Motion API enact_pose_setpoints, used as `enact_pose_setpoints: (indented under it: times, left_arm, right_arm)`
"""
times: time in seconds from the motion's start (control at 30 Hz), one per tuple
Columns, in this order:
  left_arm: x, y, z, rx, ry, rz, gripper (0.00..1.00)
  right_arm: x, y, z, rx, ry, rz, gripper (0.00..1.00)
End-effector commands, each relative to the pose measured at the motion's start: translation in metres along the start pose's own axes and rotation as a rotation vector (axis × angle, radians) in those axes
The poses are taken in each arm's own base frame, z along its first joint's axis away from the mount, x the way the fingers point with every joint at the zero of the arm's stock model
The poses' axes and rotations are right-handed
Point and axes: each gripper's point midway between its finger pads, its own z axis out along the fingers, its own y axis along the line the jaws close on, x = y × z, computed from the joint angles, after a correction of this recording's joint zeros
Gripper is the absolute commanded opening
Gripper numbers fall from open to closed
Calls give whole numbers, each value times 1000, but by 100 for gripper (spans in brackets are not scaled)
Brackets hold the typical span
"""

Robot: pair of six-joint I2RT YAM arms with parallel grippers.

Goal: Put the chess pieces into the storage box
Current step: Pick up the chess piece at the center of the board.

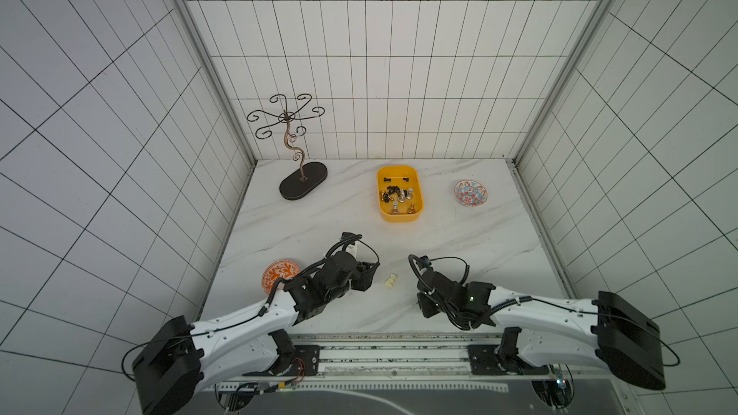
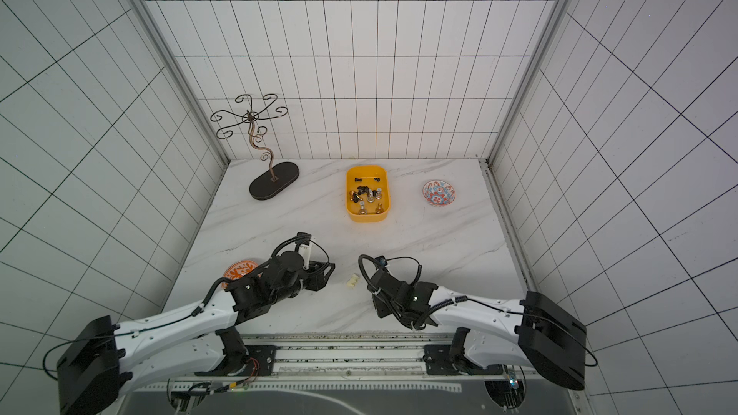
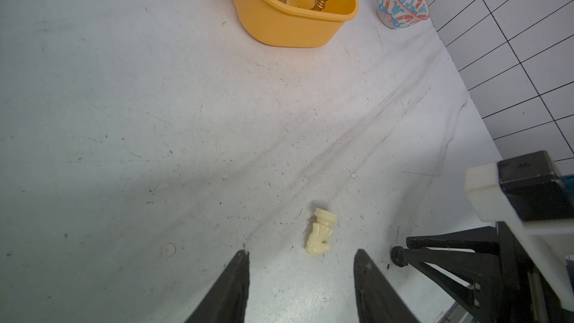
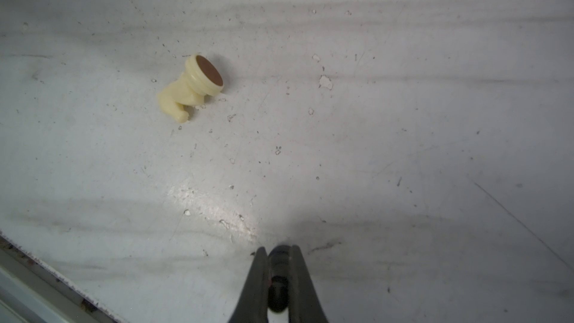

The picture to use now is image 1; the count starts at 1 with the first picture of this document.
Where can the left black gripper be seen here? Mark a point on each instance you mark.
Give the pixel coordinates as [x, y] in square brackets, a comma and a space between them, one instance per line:
[363, 276]

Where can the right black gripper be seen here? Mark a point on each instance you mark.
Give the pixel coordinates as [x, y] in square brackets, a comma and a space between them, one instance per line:
[428, 298]

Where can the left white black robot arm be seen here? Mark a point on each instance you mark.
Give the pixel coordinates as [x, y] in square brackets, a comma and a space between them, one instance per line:
[185, 358]

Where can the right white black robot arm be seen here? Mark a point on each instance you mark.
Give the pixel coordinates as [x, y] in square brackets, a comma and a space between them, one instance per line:
[606, 333]

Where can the yellow plastic storage box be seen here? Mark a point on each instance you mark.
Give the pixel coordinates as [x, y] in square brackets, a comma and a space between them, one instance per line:
[411, 180]

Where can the orange white patterned plate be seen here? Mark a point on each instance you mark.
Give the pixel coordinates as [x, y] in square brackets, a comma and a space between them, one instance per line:
[284, 269]

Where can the red blue patterned bowl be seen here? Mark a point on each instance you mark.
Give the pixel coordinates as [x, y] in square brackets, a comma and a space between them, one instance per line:
[470, 193]

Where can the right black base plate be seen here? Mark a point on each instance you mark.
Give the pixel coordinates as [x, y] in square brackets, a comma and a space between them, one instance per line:
[485, 361]

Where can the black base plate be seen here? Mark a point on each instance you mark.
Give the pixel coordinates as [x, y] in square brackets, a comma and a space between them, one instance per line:
[305, 362]
[485, 361]

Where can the aluminium mounting rail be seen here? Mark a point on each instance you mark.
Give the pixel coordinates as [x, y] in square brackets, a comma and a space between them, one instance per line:
[397, 358]

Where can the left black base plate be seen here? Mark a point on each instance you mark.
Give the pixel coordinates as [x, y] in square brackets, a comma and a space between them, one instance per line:
[305, 362]

